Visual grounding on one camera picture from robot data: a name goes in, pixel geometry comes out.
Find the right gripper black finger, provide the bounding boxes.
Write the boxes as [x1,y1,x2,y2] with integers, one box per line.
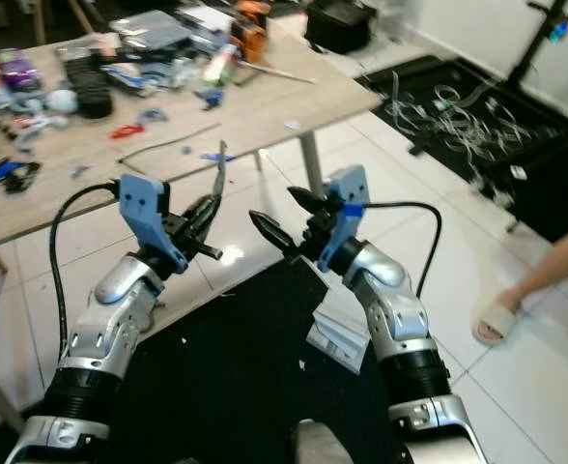
[250,211,302,254]
[289,187,331,218]

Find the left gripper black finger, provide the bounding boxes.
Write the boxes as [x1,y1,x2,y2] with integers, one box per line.
[199,186,228,238]
[178,193,217,233]

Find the thin grey plastic strip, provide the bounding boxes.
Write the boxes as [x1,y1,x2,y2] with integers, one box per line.
[212,140,232,209]

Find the small grey clip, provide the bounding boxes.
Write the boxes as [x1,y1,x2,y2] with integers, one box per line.
[137,106,169,125]

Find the small red tool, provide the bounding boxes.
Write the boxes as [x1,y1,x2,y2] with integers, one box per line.
[112,123,145,139]

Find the small blue clamp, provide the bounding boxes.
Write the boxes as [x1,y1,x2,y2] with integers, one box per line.
[195,87,225,109]

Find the thin wooden stick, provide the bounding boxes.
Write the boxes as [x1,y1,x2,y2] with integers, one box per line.
[236,60,319,85]

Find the white and green bottle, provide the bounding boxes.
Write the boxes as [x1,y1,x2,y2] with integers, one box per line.
[202,43,241,86]

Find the black carpet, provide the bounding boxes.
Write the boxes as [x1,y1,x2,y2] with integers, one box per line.
[0,256,406,464]

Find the black keyboard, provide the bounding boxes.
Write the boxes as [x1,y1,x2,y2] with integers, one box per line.
[65,53,116,119]

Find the orange power drill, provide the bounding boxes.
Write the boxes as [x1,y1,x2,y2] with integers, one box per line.
[231,0,270,64]

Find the white and blue toy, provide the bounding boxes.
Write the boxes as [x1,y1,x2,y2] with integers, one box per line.
[0,87,80,146]

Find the black bag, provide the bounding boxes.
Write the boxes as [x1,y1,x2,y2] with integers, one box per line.
[305,0,380,54]

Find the blue and black tool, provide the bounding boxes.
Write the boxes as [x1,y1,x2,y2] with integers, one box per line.
[0,159,42,199]

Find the grey flat case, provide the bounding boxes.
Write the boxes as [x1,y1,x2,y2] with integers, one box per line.
[108,10,193,54]

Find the beige slipper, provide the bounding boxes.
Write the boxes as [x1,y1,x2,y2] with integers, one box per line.
[472,303,522,347]

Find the grey robot leg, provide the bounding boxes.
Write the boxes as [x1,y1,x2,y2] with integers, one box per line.
[292,419,353,464]

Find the purple packet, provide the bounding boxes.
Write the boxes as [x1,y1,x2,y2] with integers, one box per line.
[0,53,45,93]

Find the black floor mat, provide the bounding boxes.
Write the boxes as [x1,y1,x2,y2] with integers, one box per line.
[361,53,568,243]

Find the person's bare leg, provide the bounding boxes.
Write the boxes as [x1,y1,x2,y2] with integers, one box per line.
[506,213,568,315]

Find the wooden chair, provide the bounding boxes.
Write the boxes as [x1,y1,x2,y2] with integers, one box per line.
[28,0,92,44]

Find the black tripod stand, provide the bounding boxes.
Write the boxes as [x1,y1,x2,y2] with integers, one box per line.
[506,0,568,88]

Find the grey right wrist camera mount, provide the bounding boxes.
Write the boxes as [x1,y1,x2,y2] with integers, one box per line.
[318,164,370,274]

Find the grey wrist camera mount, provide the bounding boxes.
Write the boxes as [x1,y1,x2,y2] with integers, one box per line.
[318,164,370,274]
[118,174,188,276]

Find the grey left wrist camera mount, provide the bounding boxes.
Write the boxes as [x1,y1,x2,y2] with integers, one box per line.
[118,174,188,276]

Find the thin dark loose cable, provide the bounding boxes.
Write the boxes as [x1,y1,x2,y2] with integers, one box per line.
[118,123,222,165]

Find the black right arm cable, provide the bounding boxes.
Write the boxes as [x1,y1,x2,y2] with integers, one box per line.
[361,200,444,299]

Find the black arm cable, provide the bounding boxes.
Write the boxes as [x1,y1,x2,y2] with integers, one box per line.
[361,200,444,299]
[49,182,126,359]

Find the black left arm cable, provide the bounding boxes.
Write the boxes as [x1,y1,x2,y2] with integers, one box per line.
[49,182,126,359]

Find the pile of white cable ties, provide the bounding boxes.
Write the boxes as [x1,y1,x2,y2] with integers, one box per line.
[385,72,531,165]

